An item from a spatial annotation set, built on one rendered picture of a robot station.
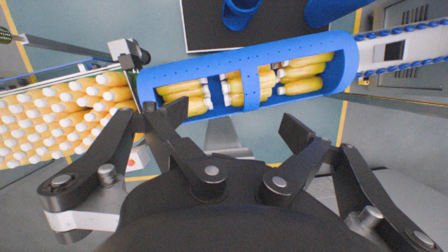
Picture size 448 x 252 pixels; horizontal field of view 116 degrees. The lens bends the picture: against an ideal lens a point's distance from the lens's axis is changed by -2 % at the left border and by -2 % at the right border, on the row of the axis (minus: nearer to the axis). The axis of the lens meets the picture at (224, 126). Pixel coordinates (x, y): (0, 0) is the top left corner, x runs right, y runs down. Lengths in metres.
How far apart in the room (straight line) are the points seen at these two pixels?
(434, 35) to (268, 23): 1.14
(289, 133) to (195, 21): 1.65
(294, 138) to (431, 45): 1.47
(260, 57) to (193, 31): 1.18
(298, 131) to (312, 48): 0.57
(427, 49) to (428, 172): 2.93
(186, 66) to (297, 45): 0.44
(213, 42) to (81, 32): 1.41
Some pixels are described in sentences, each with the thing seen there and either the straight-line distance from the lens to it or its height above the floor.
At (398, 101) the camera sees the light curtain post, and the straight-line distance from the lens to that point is 1.41.
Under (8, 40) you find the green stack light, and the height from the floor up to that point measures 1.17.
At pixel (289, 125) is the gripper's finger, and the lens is 0.19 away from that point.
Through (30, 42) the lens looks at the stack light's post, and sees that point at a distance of 1.08.
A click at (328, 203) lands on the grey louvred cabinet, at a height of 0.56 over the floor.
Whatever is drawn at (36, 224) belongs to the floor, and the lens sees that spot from 4.04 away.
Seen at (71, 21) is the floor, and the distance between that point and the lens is 2.42.
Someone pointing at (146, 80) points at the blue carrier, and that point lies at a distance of 0.66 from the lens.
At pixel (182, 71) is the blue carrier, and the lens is 0.63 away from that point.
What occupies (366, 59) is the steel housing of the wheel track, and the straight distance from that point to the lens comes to 1.28.
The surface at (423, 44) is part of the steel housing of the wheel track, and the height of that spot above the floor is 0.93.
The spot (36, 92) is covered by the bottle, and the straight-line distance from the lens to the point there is 1.15.
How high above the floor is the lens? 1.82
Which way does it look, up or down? 72 degrees down
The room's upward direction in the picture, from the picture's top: 169 degrees clockwise
